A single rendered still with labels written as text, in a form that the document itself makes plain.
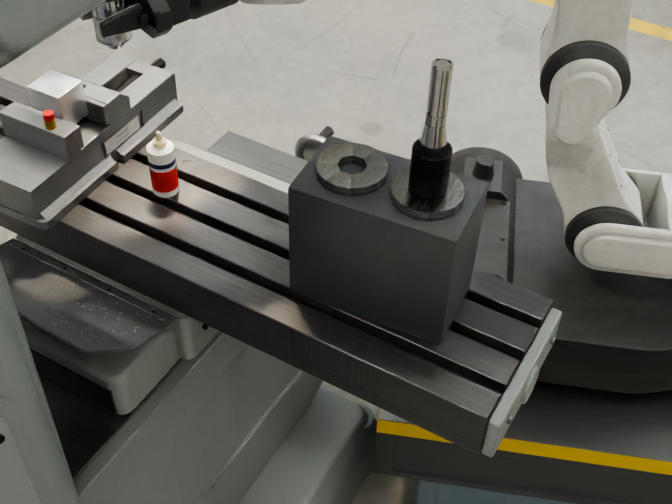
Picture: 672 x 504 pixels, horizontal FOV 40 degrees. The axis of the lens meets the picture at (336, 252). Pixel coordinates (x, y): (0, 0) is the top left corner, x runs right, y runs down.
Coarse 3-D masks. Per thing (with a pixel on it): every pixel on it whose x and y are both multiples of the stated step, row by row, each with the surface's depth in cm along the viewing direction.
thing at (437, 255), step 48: (336, 144) 118; (288, 192) 113; (336, 192) 111; (384, 192) 112; (480, 192) 112; (336, 240) 114; (384, 240) 111; (432, 240) 107; (336, 288) 120; (384, 288) 116; (432, 288) 112; (432, 336) 118
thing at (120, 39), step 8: (96, 8) 116; (104, 8) 115; (112, 8) 116; (120, 8) 116; (96, 16) 117; (104, 16) 116; (96, 24) 118; (96, 32) 119; (128, 32) 119; (104, 40) 119; (112, 40) 119; (120, 40) 119; (128, 40) 120
